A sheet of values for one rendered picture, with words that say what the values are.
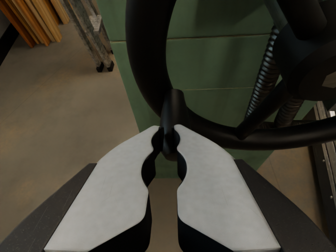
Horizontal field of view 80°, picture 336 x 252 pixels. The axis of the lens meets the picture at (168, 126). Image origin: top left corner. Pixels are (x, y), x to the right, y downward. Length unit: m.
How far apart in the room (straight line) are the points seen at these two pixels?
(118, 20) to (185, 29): 0.10
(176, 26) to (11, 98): 1.37
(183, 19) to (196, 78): 0.12
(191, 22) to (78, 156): 0.91
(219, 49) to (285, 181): 0.79
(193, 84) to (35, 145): 1.01
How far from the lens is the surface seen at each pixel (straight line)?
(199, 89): 0.44
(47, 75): 1.62
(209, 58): 0.39
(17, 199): 1.19
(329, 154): 1.00
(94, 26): 1.37
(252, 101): 0.31
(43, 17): 1.80
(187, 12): 0.34
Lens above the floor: 0.91
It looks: 57 degrees down
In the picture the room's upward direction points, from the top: 6 degrees counter-clockwise
